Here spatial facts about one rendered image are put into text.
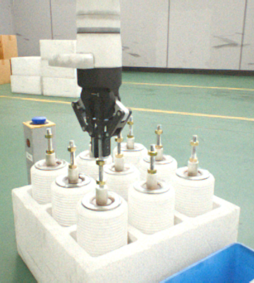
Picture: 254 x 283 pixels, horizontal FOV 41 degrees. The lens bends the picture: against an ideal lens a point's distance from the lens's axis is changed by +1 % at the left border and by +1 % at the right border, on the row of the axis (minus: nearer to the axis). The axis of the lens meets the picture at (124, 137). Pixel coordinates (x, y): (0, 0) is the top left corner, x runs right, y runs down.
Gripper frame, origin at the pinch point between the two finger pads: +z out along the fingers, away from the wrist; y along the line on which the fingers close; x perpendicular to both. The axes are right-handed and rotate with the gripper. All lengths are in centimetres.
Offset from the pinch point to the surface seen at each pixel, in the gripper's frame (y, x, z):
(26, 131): 40.2, -9.6, 6.2
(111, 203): -2.0, -0.6, 10.3
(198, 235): -11.4, -16.2, 20.0
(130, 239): -3.1, -4.6, 19.1
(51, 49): 241, -163, -10
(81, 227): 0.6, 4.6, 14.1
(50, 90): 245, -161, 29
